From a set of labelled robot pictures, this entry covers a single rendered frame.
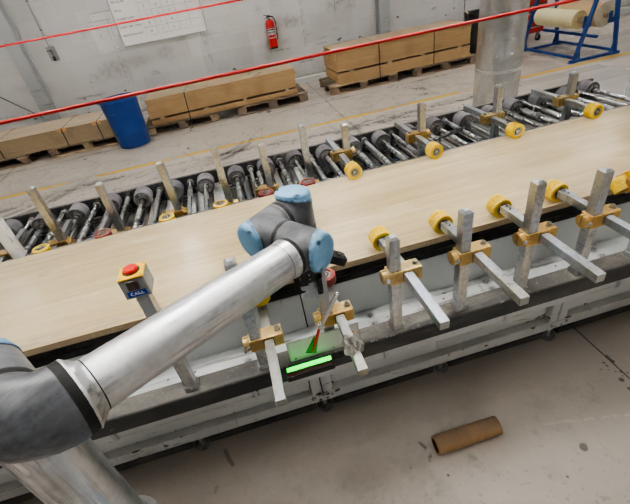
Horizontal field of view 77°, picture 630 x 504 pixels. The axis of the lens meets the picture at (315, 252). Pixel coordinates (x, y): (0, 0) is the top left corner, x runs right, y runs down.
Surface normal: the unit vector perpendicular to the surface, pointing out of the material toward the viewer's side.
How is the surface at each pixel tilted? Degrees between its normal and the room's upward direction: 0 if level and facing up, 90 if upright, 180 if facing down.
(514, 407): 0
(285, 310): 90
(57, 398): 41
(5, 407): 28
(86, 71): 90
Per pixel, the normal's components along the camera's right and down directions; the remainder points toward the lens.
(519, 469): -0.15, -0.80
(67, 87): 0.23, 0.54
